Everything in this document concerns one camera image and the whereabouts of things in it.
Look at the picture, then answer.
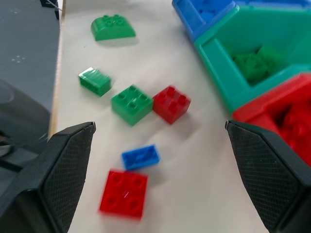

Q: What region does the blue plastic storage bin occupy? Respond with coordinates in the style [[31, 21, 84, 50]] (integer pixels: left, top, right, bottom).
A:
[[172, 0, 311, 44]]

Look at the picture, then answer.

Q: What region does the red plastic storage bin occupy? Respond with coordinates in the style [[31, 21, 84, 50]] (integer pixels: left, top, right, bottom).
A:
[[232, 72, 311, 168]]

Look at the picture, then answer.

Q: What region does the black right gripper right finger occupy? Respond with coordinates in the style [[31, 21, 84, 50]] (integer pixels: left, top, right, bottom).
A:
[[225, 120, 311, 233]]

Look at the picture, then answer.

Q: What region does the blue bricks pile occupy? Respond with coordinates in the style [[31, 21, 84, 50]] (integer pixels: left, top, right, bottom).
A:
[[198, 0, 230, 22]]

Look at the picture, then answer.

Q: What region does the green plastic storage bin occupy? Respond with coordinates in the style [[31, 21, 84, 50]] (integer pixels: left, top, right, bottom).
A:
[[193, 5, 311, 114]]

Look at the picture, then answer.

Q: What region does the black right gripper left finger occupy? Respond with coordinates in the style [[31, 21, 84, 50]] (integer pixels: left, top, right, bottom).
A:
[[0, 121, 96, 233]]

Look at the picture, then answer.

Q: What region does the flat red square building brick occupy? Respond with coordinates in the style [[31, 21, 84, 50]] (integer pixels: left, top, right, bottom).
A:
[[98, 169, 149, 221]]

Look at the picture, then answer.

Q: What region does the green square building brick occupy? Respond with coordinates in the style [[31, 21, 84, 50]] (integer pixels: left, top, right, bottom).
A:
[[110, 84, 154, 127]]

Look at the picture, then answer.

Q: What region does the small blue building brick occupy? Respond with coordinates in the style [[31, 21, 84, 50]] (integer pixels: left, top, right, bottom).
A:
[[121, 144, 161, 170]]

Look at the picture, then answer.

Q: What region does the tall red square building brick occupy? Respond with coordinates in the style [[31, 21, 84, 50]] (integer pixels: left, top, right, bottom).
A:
[[152, 85, 191, 125]]

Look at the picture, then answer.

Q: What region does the black stand foot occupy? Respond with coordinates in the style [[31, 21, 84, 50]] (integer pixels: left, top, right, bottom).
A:
[[40, 0, 60, 20]]

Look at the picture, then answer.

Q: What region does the small green building brick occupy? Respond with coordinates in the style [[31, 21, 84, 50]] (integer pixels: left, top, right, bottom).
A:
[[78, 67, 112, 98]]

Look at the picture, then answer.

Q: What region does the green bricks pile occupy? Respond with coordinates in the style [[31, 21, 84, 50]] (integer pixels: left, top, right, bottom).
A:
[[232, 45, 287, 83]]

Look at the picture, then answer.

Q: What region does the red bricks pile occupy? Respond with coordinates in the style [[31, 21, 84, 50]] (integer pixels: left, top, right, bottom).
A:
[[273, 101, 311, 156]]

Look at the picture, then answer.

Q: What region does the green curved building brick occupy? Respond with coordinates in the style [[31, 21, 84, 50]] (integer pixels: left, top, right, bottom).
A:
[[91, 14, 137, 42]]

